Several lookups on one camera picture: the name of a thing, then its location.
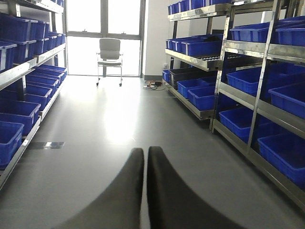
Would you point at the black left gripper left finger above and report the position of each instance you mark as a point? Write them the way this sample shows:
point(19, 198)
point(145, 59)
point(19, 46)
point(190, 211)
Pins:
point(119, 205)

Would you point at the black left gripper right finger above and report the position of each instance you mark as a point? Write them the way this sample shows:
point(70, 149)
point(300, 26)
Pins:
point(173, 204)

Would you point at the right near steel shelf rack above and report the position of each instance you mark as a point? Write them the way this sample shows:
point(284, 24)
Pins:
point(268, 53)

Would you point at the right far steel shelf rack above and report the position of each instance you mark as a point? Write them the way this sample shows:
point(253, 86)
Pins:
point(205, 62)

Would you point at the white office chair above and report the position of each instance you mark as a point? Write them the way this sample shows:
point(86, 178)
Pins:
point(110, 55)

